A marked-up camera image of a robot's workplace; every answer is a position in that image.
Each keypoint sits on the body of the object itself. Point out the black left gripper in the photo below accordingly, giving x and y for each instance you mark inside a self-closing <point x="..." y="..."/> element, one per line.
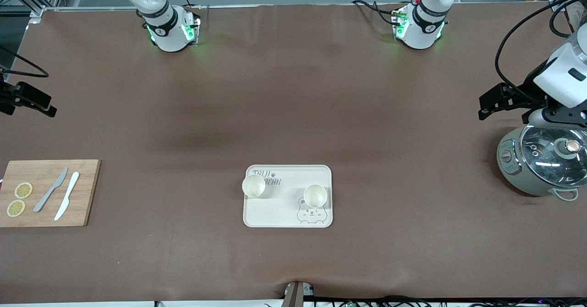
<point x="527" y="90"/>

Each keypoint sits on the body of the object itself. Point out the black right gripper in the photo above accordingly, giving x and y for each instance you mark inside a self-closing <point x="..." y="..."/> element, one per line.
<point x="6" y="99"/>

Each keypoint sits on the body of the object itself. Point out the white IKEA cup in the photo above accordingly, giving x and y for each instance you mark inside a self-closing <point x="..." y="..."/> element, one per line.
<point x="253" y="186"/>
<point x="315" y="196"/>

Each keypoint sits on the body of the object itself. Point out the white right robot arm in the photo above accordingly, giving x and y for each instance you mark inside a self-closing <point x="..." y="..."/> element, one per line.
<point x="169" y="36"/>

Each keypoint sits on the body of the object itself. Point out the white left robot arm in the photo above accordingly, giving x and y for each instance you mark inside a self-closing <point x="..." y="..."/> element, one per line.
<point x="419" y="32"/>

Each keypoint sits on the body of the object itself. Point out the glass pot lid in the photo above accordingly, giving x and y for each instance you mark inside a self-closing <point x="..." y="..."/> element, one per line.
<point x="545" y="153"/>

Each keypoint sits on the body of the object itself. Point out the bamboo cutting board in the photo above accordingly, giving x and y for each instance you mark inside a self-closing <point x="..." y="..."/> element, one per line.
<point x="46" y="174"/>

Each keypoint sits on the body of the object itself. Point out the grey electric cooking pot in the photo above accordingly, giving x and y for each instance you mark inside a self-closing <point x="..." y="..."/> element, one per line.
<point x="516" y="174"/>

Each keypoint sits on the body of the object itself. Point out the yellow lemon slice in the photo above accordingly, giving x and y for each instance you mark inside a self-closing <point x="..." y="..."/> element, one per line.
<point x="23" y="190"/>
<point x="16" y="208"/>

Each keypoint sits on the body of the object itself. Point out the grey plastic knife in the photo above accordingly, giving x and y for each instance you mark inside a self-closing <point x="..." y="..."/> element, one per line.
<point x="49" y="192"/>

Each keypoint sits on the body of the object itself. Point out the white plastic knife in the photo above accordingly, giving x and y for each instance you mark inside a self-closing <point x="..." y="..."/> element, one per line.
<point x="67" y="196"/>

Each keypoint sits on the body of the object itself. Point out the brown table mat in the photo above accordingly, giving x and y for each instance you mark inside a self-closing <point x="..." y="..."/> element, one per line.
<point x="293" y="91"/>

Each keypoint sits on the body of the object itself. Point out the cream bear print tray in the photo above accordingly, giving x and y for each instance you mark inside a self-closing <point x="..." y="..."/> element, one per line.
<point x="284" y="206"/>

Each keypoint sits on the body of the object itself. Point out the camera stand post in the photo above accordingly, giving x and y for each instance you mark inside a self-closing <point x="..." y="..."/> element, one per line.
<point x="293" y="295"/>

